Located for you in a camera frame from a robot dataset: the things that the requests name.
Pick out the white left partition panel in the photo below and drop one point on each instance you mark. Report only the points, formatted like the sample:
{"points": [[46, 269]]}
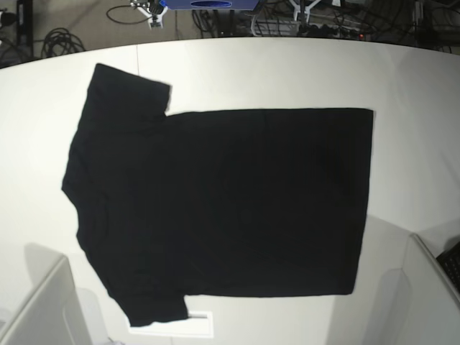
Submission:
{"points": [[51, 313]]}

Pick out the black T-shirt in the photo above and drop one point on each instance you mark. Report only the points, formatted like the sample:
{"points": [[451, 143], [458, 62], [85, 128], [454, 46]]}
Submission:
{"points": [[254, 203]]}

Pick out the black power strip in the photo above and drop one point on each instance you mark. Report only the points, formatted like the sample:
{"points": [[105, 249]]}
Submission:
{"points": [[325, 31]]}

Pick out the white partition panel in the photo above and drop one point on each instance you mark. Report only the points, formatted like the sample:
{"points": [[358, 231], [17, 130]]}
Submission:
{"points": [[51, 313], [417, 304]]}

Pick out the black keyboard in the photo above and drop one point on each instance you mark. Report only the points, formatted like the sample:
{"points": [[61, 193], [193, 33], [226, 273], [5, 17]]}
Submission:
{"points": [[450, 263]]}

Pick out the blue box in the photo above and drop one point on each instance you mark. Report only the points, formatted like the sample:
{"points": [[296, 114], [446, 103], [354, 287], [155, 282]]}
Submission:
{"points": [[211, 4]]}

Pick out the white right partition panel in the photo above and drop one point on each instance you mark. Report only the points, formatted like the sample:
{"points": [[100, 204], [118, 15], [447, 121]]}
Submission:
{"points": [[417, 304]]}

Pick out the white table cable slot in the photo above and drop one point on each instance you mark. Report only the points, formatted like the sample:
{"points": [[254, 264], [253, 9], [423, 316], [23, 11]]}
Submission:
{"points": [[199, 324]]}

